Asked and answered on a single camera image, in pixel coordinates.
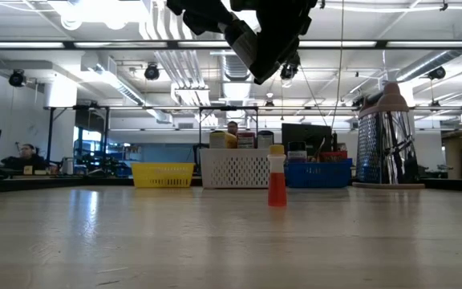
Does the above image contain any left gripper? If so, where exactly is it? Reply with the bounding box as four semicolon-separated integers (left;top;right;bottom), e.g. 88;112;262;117
165;0;238;36

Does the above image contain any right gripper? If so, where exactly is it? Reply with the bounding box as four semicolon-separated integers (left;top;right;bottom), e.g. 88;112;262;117
230;0;320;86

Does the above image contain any blue purple carton box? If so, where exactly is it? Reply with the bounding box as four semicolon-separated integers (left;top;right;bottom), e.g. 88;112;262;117
257;130;275;150

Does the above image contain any magenta pink carton box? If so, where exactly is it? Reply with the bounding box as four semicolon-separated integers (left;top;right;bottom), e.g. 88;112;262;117
236;132;256;150

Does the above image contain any yellow box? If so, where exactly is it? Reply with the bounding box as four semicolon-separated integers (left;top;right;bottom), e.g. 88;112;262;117
209;131;238;150

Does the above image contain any orange dropper bottle yellow cap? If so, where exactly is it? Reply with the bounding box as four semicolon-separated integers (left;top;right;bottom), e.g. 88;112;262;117
267;144;288;208

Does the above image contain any black ceiling spotlight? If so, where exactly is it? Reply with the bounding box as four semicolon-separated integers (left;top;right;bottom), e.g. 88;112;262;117
8;70;26;88
427;66;448;80
280;59;301;80
144;63;161;81

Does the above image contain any black monitor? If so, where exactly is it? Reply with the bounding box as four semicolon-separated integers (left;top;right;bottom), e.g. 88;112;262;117
282;123;333;153

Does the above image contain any white plastic basket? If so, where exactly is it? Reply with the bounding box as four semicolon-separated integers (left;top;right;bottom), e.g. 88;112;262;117
199;148;286;189

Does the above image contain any blue plastic basket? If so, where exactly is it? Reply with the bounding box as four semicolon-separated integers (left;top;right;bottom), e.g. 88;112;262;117
285;158;354;189

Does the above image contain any yellow plastic basket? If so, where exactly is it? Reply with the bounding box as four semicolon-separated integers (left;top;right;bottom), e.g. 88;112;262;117
130;162;196;189

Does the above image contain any black background table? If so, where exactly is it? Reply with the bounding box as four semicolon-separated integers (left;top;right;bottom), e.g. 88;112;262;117
0;175;134;193
423;177;462;193

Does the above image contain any black background rig frame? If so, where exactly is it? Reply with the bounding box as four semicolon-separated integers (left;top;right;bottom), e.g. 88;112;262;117
45;104;112;166
197;105;260;164

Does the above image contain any white ventilation duct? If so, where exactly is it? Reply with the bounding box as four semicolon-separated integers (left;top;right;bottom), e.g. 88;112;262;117
80;54;172;124

